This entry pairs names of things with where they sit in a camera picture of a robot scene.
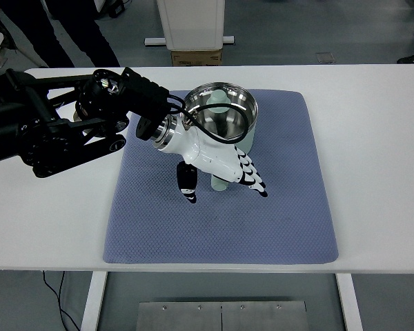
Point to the person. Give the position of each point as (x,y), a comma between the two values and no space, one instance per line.
(76,31)

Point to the blue quilted mat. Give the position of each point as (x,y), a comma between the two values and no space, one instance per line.
(210,227)

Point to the glass lid with green knob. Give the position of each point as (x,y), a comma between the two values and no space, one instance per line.
(215,98)

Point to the white table leg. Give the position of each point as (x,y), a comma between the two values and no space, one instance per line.
(349,303)
(93,300)

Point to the grey metal plate with screws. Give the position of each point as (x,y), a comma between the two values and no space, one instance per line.
(193,317)

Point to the brown cardboard box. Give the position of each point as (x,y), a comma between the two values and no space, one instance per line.
(196,58)

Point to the grey floor socket cover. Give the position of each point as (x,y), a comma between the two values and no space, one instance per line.
(325,57)

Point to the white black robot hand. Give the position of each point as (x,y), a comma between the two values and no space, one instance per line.
(214,160)

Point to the white pedestal stand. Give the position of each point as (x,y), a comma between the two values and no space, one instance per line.
(193,24)

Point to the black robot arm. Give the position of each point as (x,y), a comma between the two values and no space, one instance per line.
(38,131)

